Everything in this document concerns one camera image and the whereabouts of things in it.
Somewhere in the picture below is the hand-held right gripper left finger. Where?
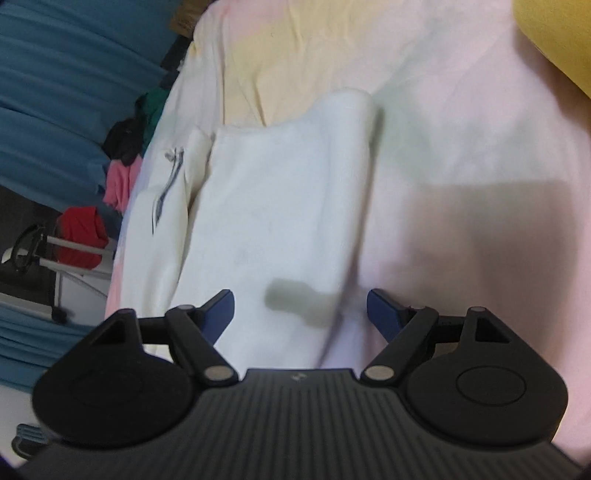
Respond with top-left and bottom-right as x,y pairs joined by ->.
85,289 -> 239,386

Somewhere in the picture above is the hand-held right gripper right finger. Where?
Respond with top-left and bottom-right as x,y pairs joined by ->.
360,288 -> 513,386

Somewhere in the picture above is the white sweatshirt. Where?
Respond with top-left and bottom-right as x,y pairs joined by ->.
117,89 -> 384,370

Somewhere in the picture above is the red cloth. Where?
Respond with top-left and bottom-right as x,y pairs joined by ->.
55,206 -> 116,271

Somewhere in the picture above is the pink cloth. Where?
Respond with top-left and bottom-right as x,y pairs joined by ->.
102,157 -> 144,213

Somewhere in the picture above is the white tripod stand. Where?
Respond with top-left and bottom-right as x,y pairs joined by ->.
0,224 -> 117,324

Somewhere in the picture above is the blue curtain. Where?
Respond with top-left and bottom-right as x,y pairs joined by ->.
0,302 -> 109,393
0,0 -> 195,213

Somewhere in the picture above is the black cloth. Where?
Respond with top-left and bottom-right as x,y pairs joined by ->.
102,117 -> 145,164

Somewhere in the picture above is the green cloth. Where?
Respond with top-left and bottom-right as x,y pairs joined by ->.
135,88 -> 169,155

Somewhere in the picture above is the dark ribbed object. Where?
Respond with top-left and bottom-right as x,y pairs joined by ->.
11,424 -> 49,460

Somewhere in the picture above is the yellow pillow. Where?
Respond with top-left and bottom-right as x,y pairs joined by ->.
513,0 -> 591,100

